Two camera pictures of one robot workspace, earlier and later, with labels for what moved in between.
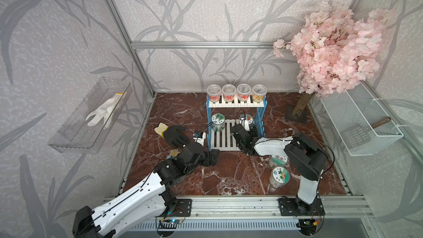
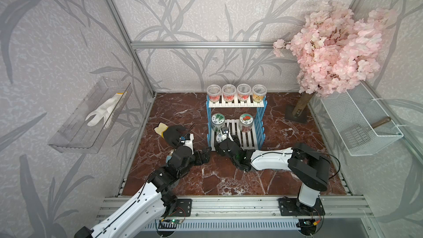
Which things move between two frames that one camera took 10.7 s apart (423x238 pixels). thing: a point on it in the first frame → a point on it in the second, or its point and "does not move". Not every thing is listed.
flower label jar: [279, 177] → [219, 138]
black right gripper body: [252, 134] → [217, 147]
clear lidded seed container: [228, 91] does not move
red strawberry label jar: [246, 117] does not move
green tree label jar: [218, 123] does not move
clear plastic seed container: [243, 91] does not move
